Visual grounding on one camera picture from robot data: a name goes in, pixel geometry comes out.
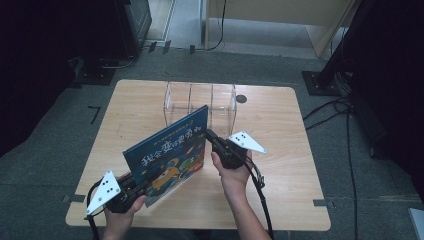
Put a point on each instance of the person's right hand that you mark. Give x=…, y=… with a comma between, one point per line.
x=235, y=181

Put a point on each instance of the light wooden cabinet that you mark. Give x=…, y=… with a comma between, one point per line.
x=283, y=11

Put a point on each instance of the blue picture book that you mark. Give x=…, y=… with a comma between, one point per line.
x=166, y=150

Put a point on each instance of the white object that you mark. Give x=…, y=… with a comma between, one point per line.
x=418, y=226

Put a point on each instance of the person's left hand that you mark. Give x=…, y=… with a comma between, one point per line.
x=121, y=220

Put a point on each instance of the grey floor tape strip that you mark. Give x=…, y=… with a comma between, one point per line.
x=75, y=198
x=320, y=202

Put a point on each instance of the black curtain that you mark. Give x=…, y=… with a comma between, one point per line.
x=396, y=83
x=40, y=66

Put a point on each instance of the black stand base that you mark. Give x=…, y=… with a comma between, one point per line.
x=95, y=73

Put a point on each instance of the black stand with base plate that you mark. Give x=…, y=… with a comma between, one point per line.
x=321, y=83

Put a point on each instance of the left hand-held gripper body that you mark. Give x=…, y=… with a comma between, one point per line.
x=105, y=191

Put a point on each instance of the black equipment case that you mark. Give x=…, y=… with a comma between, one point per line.
x=135, y=23

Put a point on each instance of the clear acrylic book rack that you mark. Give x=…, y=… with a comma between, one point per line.
x=180, y=107

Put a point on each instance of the black angled floor tape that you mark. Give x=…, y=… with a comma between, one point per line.
x=96, y=113

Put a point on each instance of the black round table grommet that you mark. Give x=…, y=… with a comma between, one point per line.
x=241, y=99

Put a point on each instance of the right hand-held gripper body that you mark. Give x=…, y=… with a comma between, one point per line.
x=230, y=155

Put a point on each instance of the short black floor tape strip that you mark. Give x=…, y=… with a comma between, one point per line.
x=192, y=49

